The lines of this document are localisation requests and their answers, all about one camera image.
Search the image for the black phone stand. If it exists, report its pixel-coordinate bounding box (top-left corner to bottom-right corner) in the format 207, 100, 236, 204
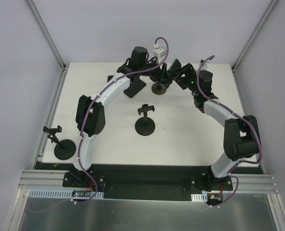
43, 125, 76, 160
135, 104, 155, 136

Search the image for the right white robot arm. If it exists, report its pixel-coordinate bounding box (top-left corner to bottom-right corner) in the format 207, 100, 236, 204
168, 59, 261, 192

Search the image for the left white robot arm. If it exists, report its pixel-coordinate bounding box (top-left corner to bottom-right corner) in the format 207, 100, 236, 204
73, 43, 169, 187

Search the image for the brown disc small stand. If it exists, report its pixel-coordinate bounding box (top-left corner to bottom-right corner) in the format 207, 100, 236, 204
151, 83, 167, 95

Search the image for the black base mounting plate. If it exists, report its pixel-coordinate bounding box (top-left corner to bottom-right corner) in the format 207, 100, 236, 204
62, 164, 233, 201

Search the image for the metal sheet front panel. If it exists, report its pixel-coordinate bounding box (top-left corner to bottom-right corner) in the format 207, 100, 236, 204
19, 194, 276, 231

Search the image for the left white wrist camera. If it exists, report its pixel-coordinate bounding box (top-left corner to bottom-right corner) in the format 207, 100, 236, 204
153, 47, 167, 63

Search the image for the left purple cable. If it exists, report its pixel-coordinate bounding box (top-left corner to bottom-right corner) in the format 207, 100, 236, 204
78, 37, 169, 179

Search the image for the right aluminium frame post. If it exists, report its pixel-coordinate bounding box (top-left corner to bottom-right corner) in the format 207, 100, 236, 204
232, 0, 280, 73

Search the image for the aluminium frame post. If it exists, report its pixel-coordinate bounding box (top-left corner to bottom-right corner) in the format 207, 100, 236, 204
25, 0, 66, 70
232, 0, 280, 73

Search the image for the left aluminium frame post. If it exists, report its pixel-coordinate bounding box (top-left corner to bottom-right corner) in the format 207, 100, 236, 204
25, 0, 66, 70

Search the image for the right white cable duct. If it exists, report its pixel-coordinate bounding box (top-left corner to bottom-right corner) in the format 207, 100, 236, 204
191, 192, 207, 203

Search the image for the white cable duct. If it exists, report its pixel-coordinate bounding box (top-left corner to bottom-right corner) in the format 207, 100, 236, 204
191, 192, 207, 203
29, 189, 104, 200

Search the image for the front aluminium rail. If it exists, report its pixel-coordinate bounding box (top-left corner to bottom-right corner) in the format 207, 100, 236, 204
19, 168, 71, 188

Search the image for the left white cable duct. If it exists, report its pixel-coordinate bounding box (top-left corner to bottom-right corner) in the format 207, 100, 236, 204
29, 189, 104, 200

